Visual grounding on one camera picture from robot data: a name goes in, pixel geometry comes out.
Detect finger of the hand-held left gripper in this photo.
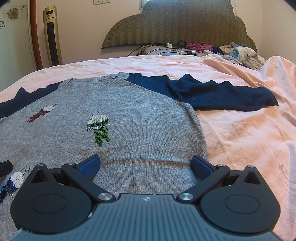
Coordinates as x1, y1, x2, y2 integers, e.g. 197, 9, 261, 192
0, 161, 14, 178

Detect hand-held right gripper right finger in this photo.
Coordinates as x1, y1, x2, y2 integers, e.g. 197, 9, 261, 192
176, 155, 264, 205

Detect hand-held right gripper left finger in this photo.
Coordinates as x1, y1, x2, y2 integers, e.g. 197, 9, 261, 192
29, 154, 116, 205

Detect grey sweater with navy sleeves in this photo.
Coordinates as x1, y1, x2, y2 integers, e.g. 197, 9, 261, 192
0, 72, 279, 205

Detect pile of light clothes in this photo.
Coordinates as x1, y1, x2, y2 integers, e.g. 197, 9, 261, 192
217, 42, 268, 71

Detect pink bed sheet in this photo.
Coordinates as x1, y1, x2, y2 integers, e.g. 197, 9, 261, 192
0, 54, 296, 233

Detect frosted glass door flower decals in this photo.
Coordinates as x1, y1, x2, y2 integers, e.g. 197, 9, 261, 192
0, 0, 36, 91

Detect magenta cloth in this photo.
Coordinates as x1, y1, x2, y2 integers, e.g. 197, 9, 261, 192
186, 42, 214, 52

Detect striped pillow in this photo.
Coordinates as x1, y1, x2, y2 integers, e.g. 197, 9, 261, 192
136, 44, 208, 56

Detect gold tower fan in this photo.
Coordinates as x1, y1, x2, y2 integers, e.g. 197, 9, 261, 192
43, 6, 63, 67

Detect olive padded headboard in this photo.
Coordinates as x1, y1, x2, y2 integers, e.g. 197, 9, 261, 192
101, 0, 258, 53

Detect black cable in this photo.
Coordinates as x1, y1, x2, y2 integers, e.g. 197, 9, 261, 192
128, 40, 188, 56

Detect wooden door frame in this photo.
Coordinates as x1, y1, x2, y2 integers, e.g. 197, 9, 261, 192
30, 0, 44, 70

